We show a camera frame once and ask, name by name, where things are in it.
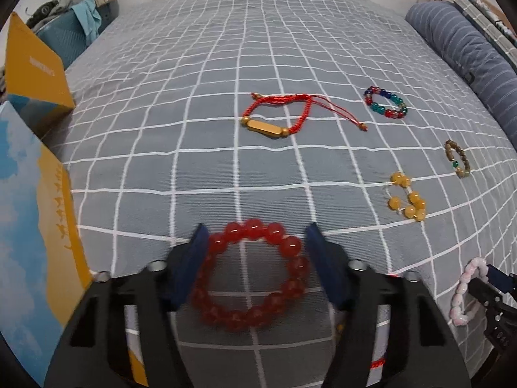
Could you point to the folded patterned quilt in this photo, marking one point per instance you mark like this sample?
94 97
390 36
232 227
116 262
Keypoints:
491 26

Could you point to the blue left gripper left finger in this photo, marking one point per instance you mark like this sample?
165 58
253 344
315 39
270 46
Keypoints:
183 264

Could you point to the light blue cloth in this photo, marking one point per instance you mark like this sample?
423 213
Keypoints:
89 18

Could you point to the grey checked bed sheet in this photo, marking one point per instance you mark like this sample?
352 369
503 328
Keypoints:
291 111

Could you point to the blue striped pillow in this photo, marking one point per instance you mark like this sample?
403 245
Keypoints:
471 56

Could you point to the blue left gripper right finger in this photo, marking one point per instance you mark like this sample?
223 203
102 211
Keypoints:
330 262

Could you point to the teal suitcase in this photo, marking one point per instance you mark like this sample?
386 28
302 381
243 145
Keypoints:
64 34

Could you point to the dark clothes pile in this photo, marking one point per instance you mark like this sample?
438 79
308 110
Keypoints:
48 10

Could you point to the white cardboard box blue yellow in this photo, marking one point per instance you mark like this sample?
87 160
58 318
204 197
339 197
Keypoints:
44 270

